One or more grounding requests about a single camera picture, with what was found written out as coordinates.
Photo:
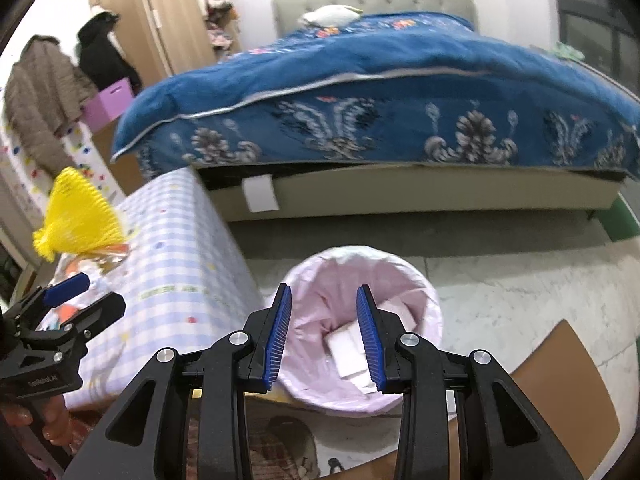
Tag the yellow foam fruit net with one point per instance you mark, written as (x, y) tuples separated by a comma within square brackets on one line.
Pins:
[(80, 220)]

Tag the green floor mat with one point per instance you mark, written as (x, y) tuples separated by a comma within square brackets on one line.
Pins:
[(622, 220)]

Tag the light green cloth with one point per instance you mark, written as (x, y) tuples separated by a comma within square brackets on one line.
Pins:
[(567, 51)]

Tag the person's plaid pants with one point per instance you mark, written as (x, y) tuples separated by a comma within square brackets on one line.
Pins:
[(285, 440)]

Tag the pink lined trash bin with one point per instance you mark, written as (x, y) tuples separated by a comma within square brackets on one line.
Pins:
[(320, 300)]

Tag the brown cardboard sheet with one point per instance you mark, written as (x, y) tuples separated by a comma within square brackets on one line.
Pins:
[(575, 355)]

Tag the wooden wardrobe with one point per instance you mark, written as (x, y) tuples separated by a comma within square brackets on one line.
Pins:
[(165, 15)]

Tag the blue checked tablecloth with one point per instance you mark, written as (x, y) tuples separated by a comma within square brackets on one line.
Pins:
[(175, 260)]

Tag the blue floral blanket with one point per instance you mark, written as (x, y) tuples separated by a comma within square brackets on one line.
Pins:
[(400, 85)]

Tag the white cabinet with coloured dots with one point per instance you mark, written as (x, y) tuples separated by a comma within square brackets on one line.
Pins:
[(20, 175)]

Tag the beige upholstered bed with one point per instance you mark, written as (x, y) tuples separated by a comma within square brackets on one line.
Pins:
[(400, 195)]

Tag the wooden drawer cabinet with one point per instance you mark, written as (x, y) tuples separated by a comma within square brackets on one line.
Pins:
[(117, 160)]

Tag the person's left hand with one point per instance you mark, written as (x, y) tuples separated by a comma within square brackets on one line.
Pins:
[(56, 425)]

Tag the white pillow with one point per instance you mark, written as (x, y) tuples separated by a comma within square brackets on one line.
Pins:
[(330, 14)]

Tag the white paper piece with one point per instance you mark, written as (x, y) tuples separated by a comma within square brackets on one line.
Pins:
[(345, 352)]

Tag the white bed tag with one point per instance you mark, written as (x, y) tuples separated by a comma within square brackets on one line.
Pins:
[(260, 192)]

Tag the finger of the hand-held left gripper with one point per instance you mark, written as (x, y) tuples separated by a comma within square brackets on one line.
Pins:
[(65, 287), (100, 310)]

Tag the purple plastic basket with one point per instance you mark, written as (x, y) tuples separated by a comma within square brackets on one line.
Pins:
[(107, 105)]

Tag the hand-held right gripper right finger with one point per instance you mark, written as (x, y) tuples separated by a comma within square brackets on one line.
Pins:
[(370, 340)]

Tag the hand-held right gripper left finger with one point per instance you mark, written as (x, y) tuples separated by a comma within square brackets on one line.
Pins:
[(280, 340)]

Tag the clear plastic wrapper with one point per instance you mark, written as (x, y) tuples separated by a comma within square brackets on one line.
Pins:
[(107, 257)]

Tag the brown padded jacket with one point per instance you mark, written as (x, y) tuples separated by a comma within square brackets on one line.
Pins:
[(45, 95)]

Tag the black jacket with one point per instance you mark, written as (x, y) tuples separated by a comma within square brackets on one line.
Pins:
[(102, 55)]

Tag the dark framed window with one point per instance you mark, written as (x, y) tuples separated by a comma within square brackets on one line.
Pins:
[(595, 15)]

